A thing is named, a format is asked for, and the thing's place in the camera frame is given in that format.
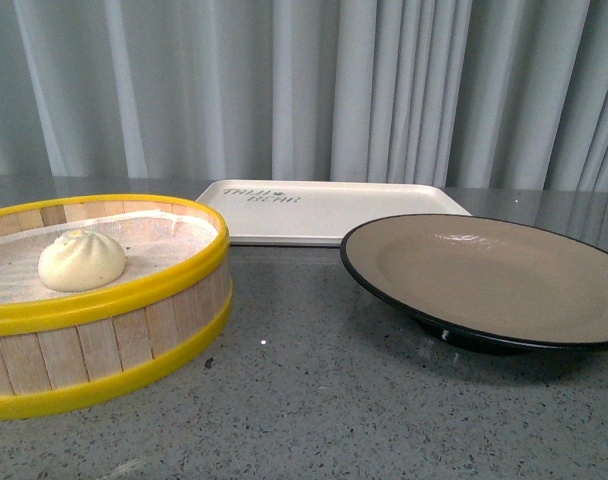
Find beige plate with black rim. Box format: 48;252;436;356
340;214;608;351

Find white steamed bun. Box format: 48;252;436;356
38;229;127;292

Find white rectangular tray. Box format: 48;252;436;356
197;180;468;247

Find white steamer liner cloth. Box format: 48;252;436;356
0;209;218;305

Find yellow rimmed bamboo steamer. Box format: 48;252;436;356
0;194;233;420

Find grey pleated curtain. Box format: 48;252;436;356
0;1;608;192

